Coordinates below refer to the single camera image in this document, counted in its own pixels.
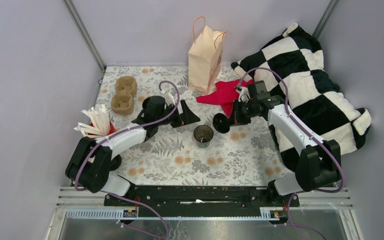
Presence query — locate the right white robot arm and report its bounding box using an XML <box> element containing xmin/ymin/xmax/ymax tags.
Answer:
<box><xmin>227</xmin><ymin>81</ymin><xmax>343</xmax><ymax>206</ymax></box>

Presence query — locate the red cloth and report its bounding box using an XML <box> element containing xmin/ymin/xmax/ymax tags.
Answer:
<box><xmin>196</xmin><ymin>79</ymin><xmax>240</xmax><ymax>117</ymax></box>

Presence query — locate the floral table mat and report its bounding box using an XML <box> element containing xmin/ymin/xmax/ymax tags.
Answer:
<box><xmin>96</xmin><ymin>66</ymin><xmax>291</xmax><ymax>186</ymax></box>

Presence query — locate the red ribbed cup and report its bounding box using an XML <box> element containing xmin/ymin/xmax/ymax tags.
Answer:
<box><xmin>86</xmin><ymin>121</ymin><xmax>117</xmax><ymax>138</ymax></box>

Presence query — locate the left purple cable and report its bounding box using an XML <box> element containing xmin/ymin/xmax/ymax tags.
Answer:
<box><xmin>74</xmin><ymin>80</ymin><xmax>181</xmax><ymax>238</ymax></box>

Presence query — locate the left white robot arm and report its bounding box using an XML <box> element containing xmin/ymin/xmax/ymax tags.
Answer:
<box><xmin>65</xmin><ymin>96</ymin><xmax>201</xmax><ymax>206</ymax></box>

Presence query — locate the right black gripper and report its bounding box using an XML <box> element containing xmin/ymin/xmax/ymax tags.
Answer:
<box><xmin>225</xmin><ymin>98</ymin><xmax>257</xmax><ymax>127</ymax></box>

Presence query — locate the brown pulp cup carrier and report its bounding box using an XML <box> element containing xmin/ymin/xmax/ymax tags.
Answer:
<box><xmin>110</xmin><ymin>75</ymin><xmax>138</xmax><ymax>115</ymax></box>

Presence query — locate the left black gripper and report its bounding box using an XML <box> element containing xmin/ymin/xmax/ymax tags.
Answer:
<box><xmin>156</xmin><ymin>99</ymin><xmax>200</xmax><ymax>128</ymax></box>

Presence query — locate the beige paper bag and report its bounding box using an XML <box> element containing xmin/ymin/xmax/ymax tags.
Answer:
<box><xmin>188</xmin><ymin>16</ymin><xmax>226</xmax><ymax>94</ymax></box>

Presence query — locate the dark translucent coffee cup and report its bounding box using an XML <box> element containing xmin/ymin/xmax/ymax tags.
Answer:
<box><xmin>192</xmin><ymin>125</ymin><xmax>214</xmax><ymax>148</ymax></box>

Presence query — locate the black cup lid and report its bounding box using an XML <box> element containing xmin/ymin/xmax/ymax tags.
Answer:
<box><xmin>212</xmin><ymin>113</ymin><xmax>231</xmax><ymax>134</ymax></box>

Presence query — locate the black white checkered blanket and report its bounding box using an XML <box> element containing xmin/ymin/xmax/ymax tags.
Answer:
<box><xmin>231</xmin><ymin>23</ymin><xmax>371</xmax><ymax>155</ymax></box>

